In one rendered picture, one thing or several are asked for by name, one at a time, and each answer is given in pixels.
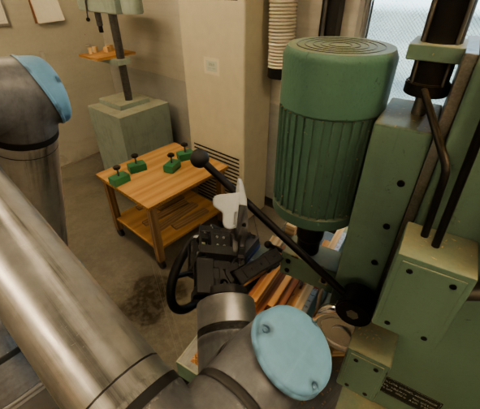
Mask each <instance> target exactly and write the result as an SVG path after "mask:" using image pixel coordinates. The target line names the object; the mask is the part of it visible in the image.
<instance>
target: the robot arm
mask: <svg viewBox="0 0 480 409"><path fill-rule="evenodd" d="M70 118H71V103H70V101H69V97H68V95H67V91H66V89H65V88H64V86H63V83H62V81H61V80H60V78H59V77H58V75H57V73H56V72H55V70H54V69H53V68H52V66H51V65H50V64H49V63H48V62H47V61H45V60H44V59H42V58H40V57H37V56H34V55H22V56H16V55H14V54H10V56H2V57H0V409H3V408H4V407H6V406H7V405H9V404H10V403H12V402H14V401H15V400H16V399H17V398H19V397H20V396H22V395H23V394H25V393H26V392H27V391H29V390H30V389H31V388H32V387H33V386H35V385H36V384H38V383H39V382H40V381H42V383H43V384H44V386H45V387H46V389H47V390H48V391H49V393H50V395H51V396H52V398H53V399H54V401H55V402H56V403H57V405H58V407H59V408H60V409H296V407H297V405H298V404H299V403H300V401H306V400H310V399H312V398H315V397H316V396H317V395H318V393H320V392H321V391H322V390H323V389H324V388H325V387H326V384H327V383H328V381H329V379H330V376H331V365H332V362H331V351H330V348H329V345H328V343H327V340H326V338H325V336H324V334H323V332H322V331H321V329H320V328H319V326H318V325H317V324H316V322H315V321H314V320H313V319H312V318H311V317H310V316H309V315H307V314H306V313H305V312H303V311H301V310H300V309H298V308H295V307H293V306H289V305H276V306H274V307H271V308H269V309H267V310H263V311H261V312H259V313H258V314H256V308H255V302H254V299H253V298H252V297H251V296H250V295H248V293H247V289H246V288H245V287H244V286H246V285H248V284H249V283H250V282H252V281H254V280H255V279H257V278H259V277H261V276H262V275H263V274H265V273H270V272H271V271H274V270H276V268H277V267H278V266H280V262H281V261H282V260H283V259H284V258H283V257H282V255H281V254H280V253H279V251H278V250H277V248H275V249H273V250H271V251H270V250H269V251H267V252H264V253H262V254H261V255H260V256H259V257H258V258H257V259H255V260H253V261H251V262H249V263H248V264H246V265H244V261H243V259H244V256H245V242H246V238H247V234H248V225H249V219H248V206H247V198H246V193H245V189H244V184H243V182H242V180H241V179H239V178H237V182H236V193H227V194H218V195H216V196H215V197H214V198H213V206H214V207H215V208H216V209H218V210H219V211H221V212H222V214H223V226H224V227H225V228H226V229H229V230H230V229H233V228H234V232H232V233H231V234H229V231H223V230H220V228H219V227H217V226H216V225H214V224H211V226H205V225H199V235H194V236H193V238H192V242H191V245H188V272H192V273H193V282H194V289H193V291H192V293H191V302H199V303H198V304H197V359H198V374H197V376H195V377H194V378H193V379H192V380H191V381H190V382H189V383H188V384H186V383H185V382H184V380H183V379H182V378H181V377H180V376H179V375H178V374H177V372H176V371H175V370H174V369H173V368H172V367H171V366H169V365H168V364H165V362H164V361H163V360H162V359H161V357H160V356H159V355H158V354H157V352H156V351H155V350H154V349H153V348H152V347H151V346H150V345H149V343H148V342H147V341H146V340H145V339H144V337H143V336H142V335H141V334H140V332H139V331H138V330H137V329H136V327H135V326H134V325H133V324H132V323H131V322H130V320H129V319H128V318H127V317H126V316H125V315H124V314H123V312H122V311H121V310H120V309H119V307H118V306H117V305H116V304H115V302H114V301H113V300H112V299H111V298H110V296H109V295H108V294H107V293H106V292H105V291H104V290H103V289H102V287H101V286H100V285H99V284H98V282H97V281H96V280H95V279H94V277H93V276H92V275H91V274H90V272H89V271H88V270H87V269H86V268H85V267H84V265H83V263H82V262H81V261H80V260H79V259H78V258H77V257H76V256H75V255H74V254H73V252H72V251H71V250H70V249H69V247H68V241H67V225H66V216H65V208H64V199H63V182H62V174H61V166H60V156H59V148H58V137H59V131H58V124H59V123H65V122H67V121H69V119H70ZM202 231H204V233H201V232H202ZM190 252H191V264H190ZM243 265H244V266H243Z"/></svg>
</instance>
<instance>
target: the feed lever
mask: <svg viewBox="0 0 480 409"><path fill-rule="evenodd" d="M209 160H210V157H209V154H208V153H207V152H206V151H205V150H204V149H196V150H194V151H193V152H192V153H191V156H190V161H191V163H192V165H193V166H195V167H196V168H203V167H204V168H205V169H206V170H207V171H208V172H209V173H211V174H212V175H213V176H214V177H215V178H216V179H217V180H218V181H219V182H220V183H221V184H222V185H223V186H224V187H225V188H226V189H227V190H228V191H229V192H230V193H236V187H235V186H234V185H233V184H232V183H231V182H230V181H229V180H228V179H227V178H226V177H225V176H224V175H222V174H221V173H220V172H219V171H218V170H217V169H216V168H215V167H214V166H213V165H212V164H210V163H209ZM246 198H247V206H248V209H249V210H250V211H251V212H252V213H253V214H254V215H255V216H256V217H257V218H258V219H260V220H261V221H262V222H263V223H264V224H265V225H266V226H267V227H268V228H269V229H270V230H272V231H273V232H274V233H275V234H276V235H277V236H278V237H279V238H280V239H281V240H282V241H283V242H284V243H286V244H287V245H288V246H289V247H290V248H291V249H292V250H293V251H294V252H295V253H296V254H297V255H298V256H299V257H300V258H301V259H302V260H303V261H304V262H305V263H306V264H307V265H309V266H310V267H311V268H312V269H313V270H314V271H315V272H316V273H317V274H318V275H319V276H320V277H322V278H323V279H324V280H325V281H326V282H327V283H328V284H329V285H330V286H331V287H332V288H334V289H335V290H336V291H337V292H338V293H339V294H340V296H339V299H338V301H337V304H336V306H335V310H336V313H337V314H338V316H339V317H340V318H341V319H342V320H343V321H344V322H346V323H348V324H350V325H353V326H358V327H362V326H366V325H368V324H369V323H370V322H371V319H373V315H374V311H375V306H376V303H377V297H376V294H375V293H374V292H373V291H372V290H371V289H370V288H369V287H367V286H365V285H363V284H360V283H356V282H352V283H349V284H347V285H345V286H344V287H343V286H341V285H340V284H339V283H338V282H337V281H336V280H335V279H334V278H333V277H332V276H331V275H330V274H329V273H328V272H327V271H326V270H325V269H324V268H323V267H322V266H321V265H320V264H318V263H317V262H316V261H315V260H314V259H313V258H312V257H311V256H310V255H309V254H308V253H306V252H305V251H304V250H303V249H302V248H301V247H300V246H299V245H298V244H297V243H296V242H294V241H293V240H292V239H291V238H290V237H289V236H288V235H287V234H286V233H285V232H284V231H283V230H281V229H280V228H279V227H278V226H277V225H276V224H275V223H274V222H273V221H272V220H270V219H269V218H268V217H267V216H266V215H265V214H264V213H263V212H262V211H261V210H260V209H259V208H258V207H257V206H256V205H255V204H254V203H253V202H252V201H251V200H250V199H249V198H248V197H246Z"/></svg>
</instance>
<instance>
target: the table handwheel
mask: <svg viewBox="0 0 480 409"><path fill-rule="evenodd" d="M195 235H199V232H197V233H196V234H195ZM192 238H193V237H191V238H190V239H189V240H188V242H187V243H186V244H185V245H184V246H183V247H182V249H181V250H180V251H179V254H178V255H177V257H176V258H175V261H174V263H173V265H172V266H171V271H170V272H169V276H168V279H167V283H166V302H167V305H168V307H169V309H170V310H171V311H172V312H173V313H176V314H180V315H181V314H186V313H188V312H191V311H192V310H193V309H195V308H196V307H197V304H198V303H199V302H189V303H187V304H185V305H179V304H178V303H177V301H176V298H175V288H176V283H177V280H178V278H182V277H187V276H189V277H190V278H192V279H193V273H192V272H188V271H184V272H180V270H181V269H182V267H183V265H184V262H185V261H186V259H187V257H188V245H191V242H192Z"/></svg>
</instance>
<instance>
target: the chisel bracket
mask: <svg viewBox="0 0 480 409"><path fill-rule="evenodd" d="M297 238H298V237H297V236H295V235H293V236H292V240H293V241H294V242H296V243H297ZM341 253H342V252H338V251H336V250H333V249H330V248H327V247H324V246H322V245H320V246H319V250H318V253H317V254H316V255H314V256H311V257H312V258H313V259H314V260H315V261H316V262H317V263H318V264H320V265H321V266H322V267H323V268H324V269H325V270H326V271H327V272H328V273H329V274H330V275H331V276H332V277H333V278H334V279H335V276H336V273H337V269H338V266H339V260H340V257H341ZM282 257H283V258H284V259H283V260H282V261H281V264H280V272H281V273H285V274H286V275H288V276H291V277H293V278H296V279H298V280H300V281H302V282H305V283H308V284H310V285H312V286H315V287H317V288H319V286H318V281H319V279H320V276H319V275H318V274H317V273H316V272H315V271H314V270H313V269H312V268H311V267H310V266H309V265H307V264H306V263H305V262H304V261H303V260H302V259H301V258H300V257H299V256H298V255H297V254H296V253H295V252H294V251H293V250H292V249H291V248H290V247H289V246H288V245H286V247H285V248H284V249H283V250H282ZM332 289H333V288H332V287H331V286H330V285H329V284H328V286H327V288H326V289H324V291H326V292H329V293H331V292H332Z"/></svg>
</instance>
